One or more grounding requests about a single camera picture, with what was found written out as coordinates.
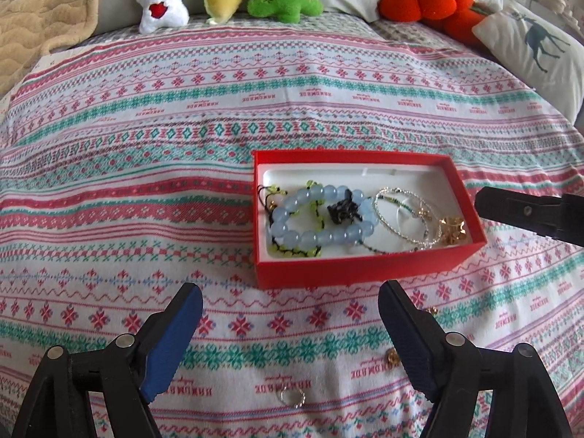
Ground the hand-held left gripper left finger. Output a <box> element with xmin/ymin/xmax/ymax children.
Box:
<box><xmin>14</xmin><ymin>282</ymin><xmax>204</xmax><ymax>438</ymax></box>

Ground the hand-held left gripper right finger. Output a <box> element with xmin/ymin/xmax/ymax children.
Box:
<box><xmin>378</xmin><ymin>279</ymin><xmax>576</xmax><ymax>438</ymax></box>

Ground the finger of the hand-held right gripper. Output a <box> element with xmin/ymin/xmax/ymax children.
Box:
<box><xmin>473</xmin><ymin>186</ymin><xmax>584</xmax><ymax>244</ymax></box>

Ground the gold flower brooch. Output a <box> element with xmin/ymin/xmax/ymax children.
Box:
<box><xmin>439</xmin><ymin>216</ymin><xmax>467</xmax><ymax>245</ymax></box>

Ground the red cardboard box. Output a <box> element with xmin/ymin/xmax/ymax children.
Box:
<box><xmin>252</xmin><ymin>149</ymin><xmax>488</xmax><ymax>290</ymax></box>

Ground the silver ring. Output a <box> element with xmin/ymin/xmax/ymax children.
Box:
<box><xmin>278</xmin><ymin>385</ymin><xmax>306</xmax><ymax>408</ymax></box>

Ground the clear bead bracelet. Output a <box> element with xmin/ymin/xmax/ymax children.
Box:
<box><xmin>374</xmin><ymin>185</ymin><xmax>445</xmax><ymax>251</ymax></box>

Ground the thin green bead bracelet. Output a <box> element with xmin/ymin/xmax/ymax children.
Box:
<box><xmin>364</xmin><ymin>195</ymin><xmax>434</xmax><ymax>255</ymax></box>

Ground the black charm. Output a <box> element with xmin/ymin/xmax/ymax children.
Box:
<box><xmin>327</xmin><ymin>188</ymin><xmax>366</xmax><ymax>226</ymax></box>

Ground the green bead cord bracelet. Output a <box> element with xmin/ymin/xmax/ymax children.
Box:
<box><xmin>257</xmin><ymin>181</ymin><xmax>330</xmax><ymax>259</ymax></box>

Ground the blue bead bracelet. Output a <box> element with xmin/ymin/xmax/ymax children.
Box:
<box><xmin>268</xmin><ymin>184</ymin><xmax>380</xmax><ymax>255</ymax></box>

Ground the deer print pillow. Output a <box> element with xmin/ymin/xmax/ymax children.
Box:
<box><xmin>471</xmin><ymin>1</ymin><xmax>584</xmax><ymax>126</ymax></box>

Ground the patterned woven blanket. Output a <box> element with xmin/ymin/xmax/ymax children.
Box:
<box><xmin>0</xmin><ymin>9</ymin><xmax>584</xmax><ymax>438</ymax></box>

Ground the grey checked bedsheet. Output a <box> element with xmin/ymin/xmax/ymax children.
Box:
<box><xmin>315</xmin><ymin>10</ymin><xmax>461</xmax><ymax>51</ymax></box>

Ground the grey cushion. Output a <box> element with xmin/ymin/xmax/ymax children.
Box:
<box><xmin>89</xmin><ymin>0</ymin><xmax>211</xmax><ymax>39</ymax></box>

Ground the beige quilted blanket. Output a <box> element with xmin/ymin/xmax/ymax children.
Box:
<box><xmin>0</xmin><ymin>0</ymin><xmax>109</xmax><ymax>96</ymax></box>

